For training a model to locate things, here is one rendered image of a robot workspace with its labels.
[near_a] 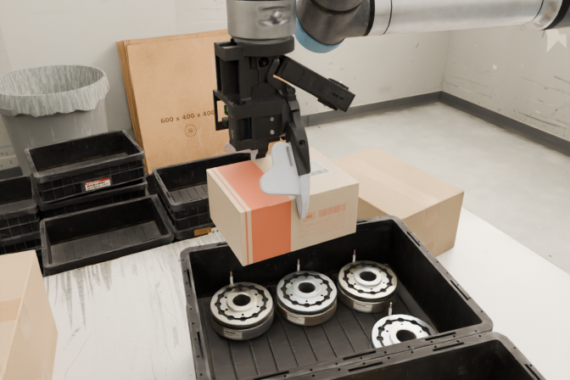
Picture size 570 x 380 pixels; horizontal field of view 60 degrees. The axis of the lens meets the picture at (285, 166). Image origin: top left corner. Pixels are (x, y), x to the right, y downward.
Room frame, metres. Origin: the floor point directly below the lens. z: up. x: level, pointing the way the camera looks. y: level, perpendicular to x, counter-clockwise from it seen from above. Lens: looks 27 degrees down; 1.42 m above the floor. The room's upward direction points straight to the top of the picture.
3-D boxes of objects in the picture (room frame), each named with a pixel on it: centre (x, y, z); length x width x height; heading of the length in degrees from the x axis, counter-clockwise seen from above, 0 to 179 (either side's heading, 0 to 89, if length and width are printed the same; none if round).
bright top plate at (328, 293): (0.65, -0.04, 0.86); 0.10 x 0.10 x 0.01
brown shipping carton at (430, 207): (1.05, -0.24, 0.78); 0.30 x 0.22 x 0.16; 35
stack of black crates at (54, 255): (1.40, 0.61, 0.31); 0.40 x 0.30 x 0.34; 116
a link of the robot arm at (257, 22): (0.55, 0.02, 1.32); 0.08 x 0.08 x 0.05
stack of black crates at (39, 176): (1.76, 0.79, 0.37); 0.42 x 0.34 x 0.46; 116
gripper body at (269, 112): (0.54, 0.03, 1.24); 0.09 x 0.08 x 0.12; 116
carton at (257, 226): (0.56, 0.01, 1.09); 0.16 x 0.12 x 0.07; 116
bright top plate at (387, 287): (0.68, -0.14, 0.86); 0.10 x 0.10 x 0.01
